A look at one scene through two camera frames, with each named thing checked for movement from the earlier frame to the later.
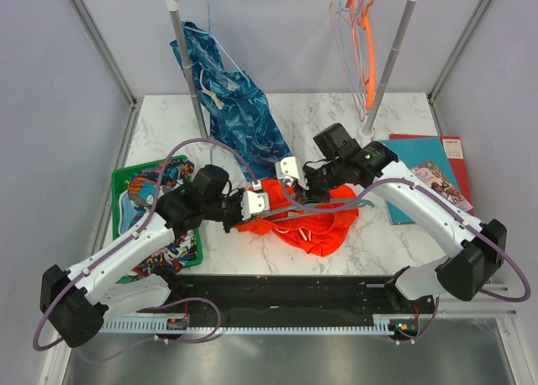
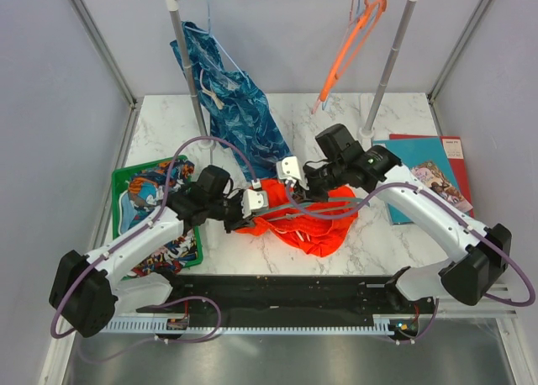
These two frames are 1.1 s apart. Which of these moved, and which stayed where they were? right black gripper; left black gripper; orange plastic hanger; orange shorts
Moved: orange plastic hanger
Stayed: orange shorts; right black gripper; left black gripper
